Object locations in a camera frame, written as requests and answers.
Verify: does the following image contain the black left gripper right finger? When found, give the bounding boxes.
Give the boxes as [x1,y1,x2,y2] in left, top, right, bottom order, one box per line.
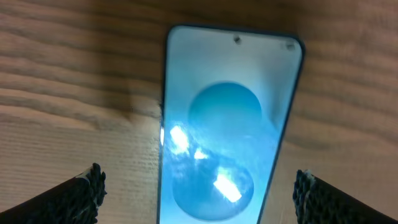
[292,170,397,224]

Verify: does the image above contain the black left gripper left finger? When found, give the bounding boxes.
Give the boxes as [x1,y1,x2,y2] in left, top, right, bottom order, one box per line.
[1,163,107,224]

